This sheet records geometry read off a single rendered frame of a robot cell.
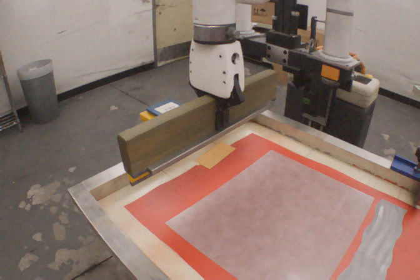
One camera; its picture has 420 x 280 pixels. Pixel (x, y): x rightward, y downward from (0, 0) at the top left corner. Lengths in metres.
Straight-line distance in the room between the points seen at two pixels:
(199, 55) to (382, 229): 0.48
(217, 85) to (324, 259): 0.36
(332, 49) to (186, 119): 0.58
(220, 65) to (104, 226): 0.34
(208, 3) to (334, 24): 0.54
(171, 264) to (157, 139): 0.21
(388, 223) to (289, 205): 0.22
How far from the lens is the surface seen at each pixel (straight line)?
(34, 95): 3.23
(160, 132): 0.45
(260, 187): 0.61
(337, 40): 0.92
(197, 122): 0.50
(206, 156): 0.69
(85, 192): 0.58
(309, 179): 0.65
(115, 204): 0.59
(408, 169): 0.72
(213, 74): 0.49
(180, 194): 0.59
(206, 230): 0.52
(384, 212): 0.63
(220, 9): 0.46
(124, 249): 0.46
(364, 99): 1.50
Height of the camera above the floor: 1.36
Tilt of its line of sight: 29 degrees down
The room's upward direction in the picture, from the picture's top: straight up
